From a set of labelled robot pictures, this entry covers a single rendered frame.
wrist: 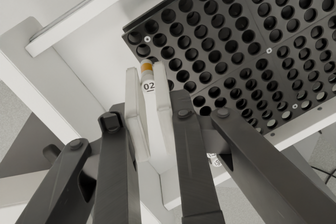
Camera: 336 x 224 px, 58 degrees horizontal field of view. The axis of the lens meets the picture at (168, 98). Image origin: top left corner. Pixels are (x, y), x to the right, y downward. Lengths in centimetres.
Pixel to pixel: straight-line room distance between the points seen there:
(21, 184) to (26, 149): 36
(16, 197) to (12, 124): 95
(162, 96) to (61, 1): 29
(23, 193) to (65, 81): 23
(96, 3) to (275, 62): 18
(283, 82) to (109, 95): 20
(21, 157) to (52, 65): 56
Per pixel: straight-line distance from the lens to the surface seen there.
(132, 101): 17
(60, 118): 29
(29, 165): 82
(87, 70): 36
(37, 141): 91
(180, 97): 18
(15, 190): 53
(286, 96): 34
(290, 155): 145
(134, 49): 28
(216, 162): 34
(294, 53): 33
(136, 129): 16
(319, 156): 176
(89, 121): 33
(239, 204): 178
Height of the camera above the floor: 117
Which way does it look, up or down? 63 degrees down
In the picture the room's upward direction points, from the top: 166 degrees clockwise
